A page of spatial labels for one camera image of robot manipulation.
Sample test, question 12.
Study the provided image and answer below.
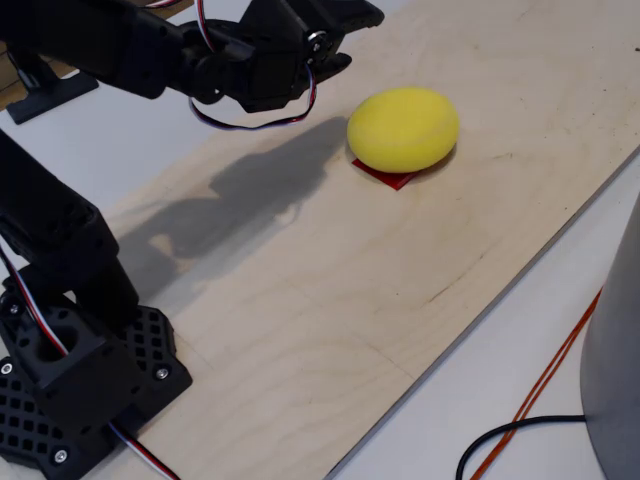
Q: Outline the thin black cable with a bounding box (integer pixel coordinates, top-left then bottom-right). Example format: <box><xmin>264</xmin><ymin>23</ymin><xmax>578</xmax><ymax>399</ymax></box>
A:
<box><xmin>455</xmin><ymin>413</ymin><xmax>587</xmax><ymax>480</ymax></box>

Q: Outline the white round ring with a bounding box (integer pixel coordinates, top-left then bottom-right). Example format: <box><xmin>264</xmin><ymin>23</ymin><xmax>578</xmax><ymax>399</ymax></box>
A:
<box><xmin>579</xmin><ymin>192</ymin><xmax>640</xmax><ymax>480</ymax></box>

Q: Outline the shoulder servo cable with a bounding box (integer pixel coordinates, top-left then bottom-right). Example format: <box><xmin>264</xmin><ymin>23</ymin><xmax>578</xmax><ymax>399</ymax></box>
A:
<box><xmin>0</xmin><ymin>244</ymin><xmax>69</xmax><ymax>357</ymax></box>

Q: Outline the wrist servo cable loop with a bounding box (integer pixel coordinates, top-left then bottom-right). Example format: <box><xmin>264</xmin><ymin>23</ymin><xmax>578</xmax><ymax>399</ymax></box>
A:
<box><xmin>188</xmin><ymin>0</ymin><xmax>318</xmax><ymax>131</ymax></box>

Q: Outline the white red black servo cable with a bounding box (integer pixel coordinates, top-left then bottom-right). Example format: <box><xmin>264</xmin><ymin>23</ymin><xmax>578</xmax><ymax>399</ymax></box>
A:
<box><xmin>107</xmin><ymin>422</ymin><xmax>181</xmax><ymax>480</ymax></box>

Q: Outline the red square block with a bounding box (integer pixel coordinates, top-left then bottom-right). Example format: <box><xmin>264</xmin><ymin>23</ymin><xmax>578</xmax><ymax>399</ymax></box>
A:
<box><xmin>351</xmin><ymin>157</ymin><xmax>417</xmax><ymax>193</ymax></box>

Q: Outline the thin orange wire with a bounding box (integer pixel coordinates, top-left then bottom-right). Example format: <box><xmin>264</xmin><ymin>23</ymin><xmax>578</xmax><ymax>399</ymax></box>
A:
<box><xmin>468</xmin><ymin>287</ymin><xmax>604</xmax><ymax>480</ymax></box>
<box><xmin>477</xmin><ymin>299</ymin><xmax>601</xmax><ymax>480</ymax></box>

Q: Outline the black table clamp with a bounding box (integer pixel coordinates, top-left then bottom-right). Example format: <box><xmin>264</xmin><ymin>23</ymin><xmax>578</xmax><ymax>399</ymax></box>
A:
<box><xmin>4</xmin><ymin>47</ymin><xmax>100</xmax><ymax>126</ymax></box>

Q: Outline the plywood board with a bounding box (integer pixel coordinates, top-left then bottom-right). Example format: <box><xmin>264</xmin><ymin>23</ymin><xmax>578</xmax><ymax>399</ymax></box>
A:
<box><xmin>0</xmin><ymin>0</ymin><xmax>640</xmax><ymax>480</ymax></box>

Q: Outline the yellow round sponge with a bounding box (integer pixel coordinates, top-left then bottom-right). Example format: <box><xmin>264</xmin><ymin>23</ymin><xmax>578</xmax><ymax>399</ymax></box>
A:
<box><xmin>346</xmin><ymin>86</ymin><xmax>461</xmax><ymax>175</ymax></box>

